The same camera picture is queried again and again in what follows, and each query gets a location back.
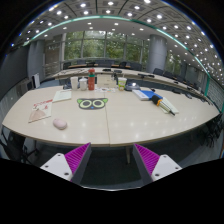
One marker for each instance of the red-titled magazine with fan picture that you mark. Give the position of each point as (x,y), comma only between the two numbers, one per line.
(40,110)

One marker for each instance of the cream cardboard box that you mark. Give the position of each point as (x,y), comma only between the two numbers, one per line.
(106,81)

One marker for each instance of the pale notebook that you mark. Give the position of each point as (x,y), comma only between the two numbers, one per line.
(170,106)

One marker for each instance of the cat face mouse pad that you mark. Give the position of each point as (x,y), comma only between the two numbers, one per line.
(92,103)

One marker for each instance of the white lidded mug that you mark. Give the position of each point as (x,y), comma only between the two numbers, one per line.
(83,84)

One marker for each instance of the black office chairs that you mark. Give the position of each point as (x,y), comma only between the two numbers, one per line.
(136,66)

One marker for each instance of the long curved conference desk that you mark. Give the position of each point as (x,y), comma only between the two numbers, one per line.
(100,70)

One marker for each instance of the dark desk microphone unit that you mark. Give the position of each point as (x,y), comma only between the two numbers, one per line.
(132,86)
(66,86)

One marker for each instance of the white air purifier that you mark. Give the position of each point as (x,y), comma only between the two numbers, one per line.
(35,80)

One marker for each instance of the white sticker sheet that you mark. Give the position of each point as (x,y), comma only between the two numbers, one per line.
(103,89)

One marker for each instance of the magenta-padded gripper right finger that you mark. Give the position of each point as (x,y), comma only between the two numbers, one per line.
(160,166)

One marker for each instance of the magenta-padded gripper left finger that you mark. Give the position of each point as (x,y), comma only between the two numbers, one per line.
(63,165)

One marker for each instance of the ceiling lights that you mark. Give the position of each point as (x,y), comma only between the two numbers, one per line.
(116,24)

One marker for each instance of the white paper cup stack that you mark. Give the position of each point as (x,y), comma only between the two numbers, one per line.
(74,83)

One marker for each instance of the pale green booklet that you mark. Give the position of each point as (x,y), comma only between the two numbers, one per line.
(62,95)

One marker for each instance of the red drink bottle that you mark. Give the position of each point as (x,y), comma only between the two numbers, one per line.
(91,80)

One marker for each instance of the pink computer mouse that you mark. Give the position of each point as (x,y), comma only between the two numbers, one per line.
(60,123)

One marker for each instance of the green printed paper cup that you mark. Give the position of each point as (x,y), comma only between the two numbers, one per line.
(122,84)

